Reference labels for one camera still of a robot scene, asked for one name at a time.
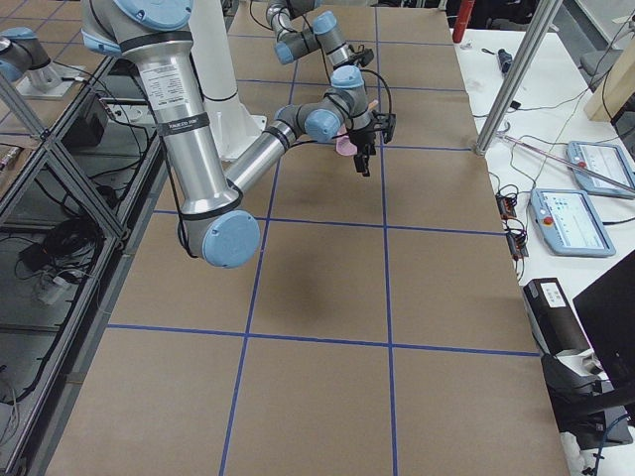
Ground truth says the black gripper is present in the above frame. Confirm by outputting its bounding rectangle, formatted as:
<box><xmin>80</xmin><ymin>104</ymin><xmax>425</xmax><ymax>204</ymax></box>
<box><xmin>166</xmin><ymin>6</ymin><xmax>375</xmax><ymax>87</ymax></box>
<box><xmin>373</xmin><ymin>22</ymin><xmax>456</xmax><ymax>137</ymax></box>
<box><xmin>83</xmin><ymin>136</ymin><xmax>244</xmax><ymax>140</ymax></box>
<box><xmin>348</xmin><ymin>123</ymin><xmax>382</xmax><ymax>177</ymax></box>

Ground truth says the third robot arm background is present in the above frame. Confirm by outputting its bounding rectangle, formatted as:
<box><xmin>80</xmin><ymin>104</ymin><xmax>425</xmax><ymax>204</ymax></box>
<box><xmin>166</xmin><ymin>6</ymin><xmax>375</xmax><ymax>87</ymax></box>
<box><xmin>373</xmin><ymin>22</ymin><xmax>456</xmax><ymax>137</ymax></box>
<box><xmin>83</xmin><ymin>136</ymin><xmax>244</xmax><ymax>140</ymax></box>
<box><xmin>1</xmin><ymin>27</ymin><xmax>73</xmax><ymax>99</ymax></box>

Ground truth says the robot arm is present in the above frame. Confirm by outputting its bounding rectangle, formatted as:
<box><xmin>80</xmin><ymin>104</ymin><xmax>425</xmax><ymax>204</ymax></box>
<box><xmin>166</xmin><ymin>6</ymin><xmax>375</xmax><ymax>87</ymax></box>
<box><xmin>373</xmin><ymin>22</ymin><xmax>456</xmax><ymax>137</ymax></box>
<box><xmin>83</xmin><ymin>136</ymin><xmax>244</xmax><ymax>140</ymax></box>
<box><xmin>81</xmin><ymin>1</ymin><xmax>396</xmax><ymax>269</ymax></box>
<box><xmin>249</xmin><ymin>1</ymin><xmax>367</xmax><ymax>69</ymax></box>

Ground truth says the pink mesh pen holder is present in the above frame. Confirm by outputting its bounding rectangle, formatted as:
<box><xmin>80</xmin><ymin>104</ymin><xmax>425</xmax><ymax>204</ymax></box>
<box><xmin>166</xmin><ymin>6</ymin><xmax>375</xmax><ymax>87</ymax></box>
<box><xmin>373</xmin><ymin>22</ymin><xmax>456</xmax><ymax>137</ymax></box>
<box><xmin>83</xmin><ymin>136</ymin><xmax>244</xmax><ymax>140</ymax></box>
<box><xmin>335</xmin><ymin>136</ymin><xmax>357</xmax><ymax>157</ymax></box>

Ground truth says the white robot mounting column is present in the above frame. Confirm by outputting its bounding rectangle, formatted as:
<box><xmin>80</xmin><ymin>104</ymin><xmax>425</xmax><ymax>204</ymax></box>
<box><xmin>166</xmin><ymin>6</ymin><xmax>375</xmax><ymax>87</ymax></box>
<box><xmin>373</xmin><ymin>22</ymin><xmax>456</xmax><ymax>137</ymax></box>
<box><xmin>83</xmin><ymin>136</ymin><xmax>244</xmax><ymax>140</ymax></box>
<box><xmin>189</xmin><ymin>0</ymin><xmax>267</xmax><ymax>162</ymax></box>

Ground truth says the orange circuit board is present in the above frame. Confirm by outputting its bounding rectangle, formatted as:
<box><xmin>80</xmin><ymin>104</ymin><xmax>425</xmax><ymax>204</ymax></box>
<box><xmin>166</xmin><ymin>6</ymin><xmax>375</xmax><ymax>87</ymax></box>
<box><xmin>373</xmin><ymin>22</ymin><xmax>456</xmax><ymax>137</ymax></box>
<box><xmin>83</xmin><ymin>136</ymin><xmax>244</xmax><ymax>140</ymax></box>
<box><xmin>495</xmin><ymin>193</ymin><xmax>517</xmax><ymax>220</ymax></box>

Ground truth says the red cylinder bottle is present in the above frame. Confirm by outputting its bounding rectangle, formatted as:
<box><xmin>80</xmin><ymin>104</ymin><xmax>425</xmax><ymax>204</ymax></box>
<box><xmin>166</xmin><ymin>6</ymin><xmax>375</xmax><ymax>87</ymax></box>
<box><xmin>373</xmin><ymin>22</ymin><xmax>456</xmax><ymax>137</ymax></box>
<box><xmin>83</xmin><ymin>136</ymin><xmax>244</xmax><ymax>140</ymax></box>
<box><xmin>452</xmin><ymin>0</ymin><xmax>475</xmax><ymax>44</ymax></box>

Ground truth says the teach pendant tablet near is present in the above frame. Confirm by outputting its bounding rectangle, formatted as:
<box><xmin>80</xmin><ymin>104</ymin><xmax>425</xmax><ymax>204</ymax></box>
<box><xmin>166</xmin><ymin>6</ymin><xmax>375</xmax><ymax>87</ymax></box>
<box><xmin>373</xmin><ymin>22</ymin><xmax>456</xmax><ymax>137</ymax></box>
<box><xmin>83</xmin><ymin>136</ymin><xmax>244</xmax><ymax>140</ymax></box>
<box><xmin>530</xmin><ymin>188</ymin><xmax>616</xmax><ymax>258</ymax></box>

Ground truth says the teach pendant tablet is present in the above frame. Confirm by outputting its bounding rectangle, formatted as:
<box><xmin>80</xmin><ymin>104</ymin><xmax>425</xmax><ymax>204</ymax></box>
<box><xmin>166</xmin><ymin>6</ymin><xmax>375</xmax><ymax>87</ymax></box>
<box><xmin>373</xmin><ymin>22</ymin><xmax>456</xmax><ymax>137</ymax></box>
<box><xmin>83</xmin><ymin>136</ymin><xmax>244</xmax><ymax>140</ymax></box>
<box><xmin>530</xmin><ymin>188</ymin><xmax>616</xmax><ymax>258</ymax></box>
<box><xmin>566</xmin><ymin>141</ymin><xmax>634</xmax><ymax>199</ymax></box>

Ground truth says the metal grabber stick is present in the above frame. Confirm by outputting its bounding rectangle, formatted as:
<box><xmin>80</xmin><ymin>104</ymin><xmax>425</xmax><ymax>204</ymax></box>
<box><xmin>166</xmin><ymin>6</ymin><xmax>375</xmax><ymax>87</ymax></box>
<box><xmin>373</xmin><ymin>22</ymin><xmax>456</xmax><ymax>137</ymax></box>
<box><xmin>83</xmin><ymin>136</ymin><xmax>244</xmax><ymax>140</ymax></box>
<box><xmin>494</xmin><ymin>131</ymin><xmax>634</xmax><ymax>193</ymax></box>

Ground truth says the teach pendant tablet far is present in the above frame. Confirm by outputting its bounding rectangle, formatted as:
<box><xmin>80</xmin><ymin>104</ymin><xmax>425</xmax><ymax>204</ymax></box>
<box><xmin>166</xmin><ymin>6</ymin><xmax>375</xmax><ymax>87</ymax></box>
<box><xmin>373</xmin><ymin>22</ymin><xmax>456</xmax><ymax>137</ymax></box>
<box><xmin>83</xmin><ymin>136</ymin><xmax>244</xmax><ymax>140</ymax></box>
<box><xmin>566</xmin><ymin>141</ymin><xmax>634</xmax><ymax>199</ymax></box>

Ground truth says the brown cardboard box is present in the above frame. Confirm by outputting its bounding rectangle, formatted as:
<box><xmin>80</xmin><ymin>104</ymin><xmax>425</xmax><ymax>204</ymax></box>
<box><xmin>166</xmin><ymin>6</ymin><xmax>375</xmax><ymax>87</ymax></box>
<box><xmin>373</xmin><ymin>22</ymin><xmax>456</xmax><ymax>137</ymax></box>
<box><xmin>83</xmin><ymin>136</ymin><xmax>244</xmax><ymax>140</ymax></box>
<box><xmin>523</xmin><ymin>278</ymin><xmax>590</xmax><ymax>357</ymax></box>

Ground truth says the black monitor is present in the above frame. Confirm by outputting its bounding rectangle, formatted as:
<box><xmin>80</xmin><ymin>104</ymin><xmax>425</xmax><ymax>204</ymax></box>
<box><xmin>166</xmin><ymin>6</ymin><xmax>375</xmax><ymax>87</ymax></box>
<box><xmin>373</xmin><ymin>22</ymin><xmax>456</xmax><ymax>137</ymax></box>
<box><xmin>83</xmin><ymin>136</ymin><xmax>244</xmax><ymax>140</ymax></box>
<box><xmin>573</xmin><ymin>252</ymin><xmax>634</xmax><ymax>387</ymax></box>

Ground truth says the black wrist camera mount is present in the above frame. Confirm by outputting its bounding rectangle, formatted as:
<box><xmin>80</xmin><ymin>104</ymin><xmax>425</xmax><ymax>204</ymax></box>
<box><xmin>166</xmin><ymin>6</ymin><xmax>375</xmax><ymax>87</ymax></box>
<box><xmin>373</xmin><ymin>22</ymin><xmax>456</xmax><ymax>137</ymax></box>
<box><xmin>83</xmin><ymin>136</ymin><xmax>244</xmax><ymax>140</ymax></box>
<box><xmin>345</xmin><ymin>45</ymin><xmax>375</xmax><ymax>68</ymax></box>
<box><xmin>372</xmin><ymin>111</ymin><xmax>397</xmax><ymax>144</ymax></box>

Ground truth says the aluminium frame post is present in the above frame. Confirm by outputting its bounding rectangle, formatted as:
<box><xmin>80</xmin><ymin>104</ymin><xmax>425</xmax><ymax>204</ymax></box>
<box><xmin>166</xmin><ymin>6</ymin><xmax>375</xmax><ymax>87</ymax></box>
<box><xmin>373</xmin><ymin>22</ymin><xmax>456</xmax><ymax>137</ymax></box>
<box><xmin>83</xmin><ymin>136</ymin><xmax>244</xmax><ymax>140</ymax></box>
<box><xmin>473</xmin><ymin>0</ymin><xmax>563</xmax><ymax>156</ymax></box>

